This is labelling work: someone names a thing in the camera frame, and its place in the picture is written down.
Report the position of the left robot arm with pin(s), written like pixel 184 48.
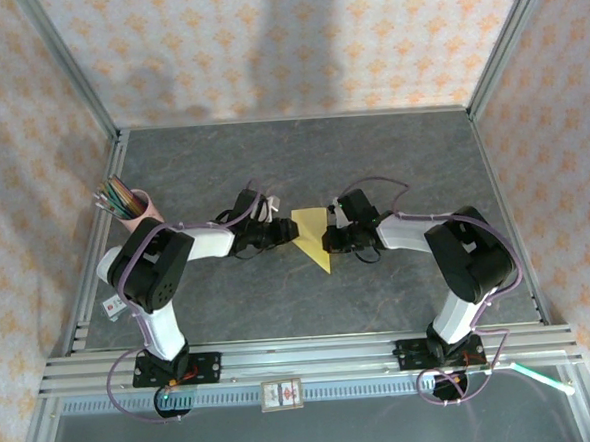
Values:
pixel 153 275

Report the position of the yellow square paper sheet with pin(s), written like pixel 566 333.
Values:
pixel 311 230

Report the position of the wide aluminium mounting rail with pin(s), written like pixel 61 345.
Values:
pixel 308 358

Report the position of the orange pencil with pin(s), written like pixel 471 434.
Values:
pixel 129 196

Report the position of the small framed card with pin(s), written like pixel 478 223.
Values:
pixel 282 394

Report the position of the green pencil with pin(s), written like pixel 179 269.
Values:
pixel 118 199

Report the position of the pink pen cup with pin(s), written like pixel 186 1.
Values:
pixel 146 205

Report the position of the aluminium frame leg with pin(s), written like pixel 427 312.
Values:
pixel 38 437
pixel 587 408

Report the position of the aluminium frame upright post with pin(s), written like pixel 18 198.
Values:
pixel 70 74
pixel 509 42

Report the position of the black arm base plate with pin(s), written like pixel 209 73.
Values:
pixel 408 354
pixel 209 366

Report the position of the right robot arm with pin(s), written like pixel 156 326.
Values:
pixel 473 265

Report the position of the white pen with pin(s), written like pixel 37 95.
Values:
pixel 106 203

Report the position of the white tag with red logo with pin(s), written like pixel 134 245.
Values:
pixel 112 307

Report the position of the thin aluminium frame rail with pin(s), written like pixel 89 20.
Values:
pixel 294 118

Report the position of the aluminium frame side rail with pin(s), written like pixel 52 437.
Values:
pixel 510 218
pixel 94 253

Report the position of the green and white stick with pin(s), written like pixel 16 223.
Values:
pixel 540 379

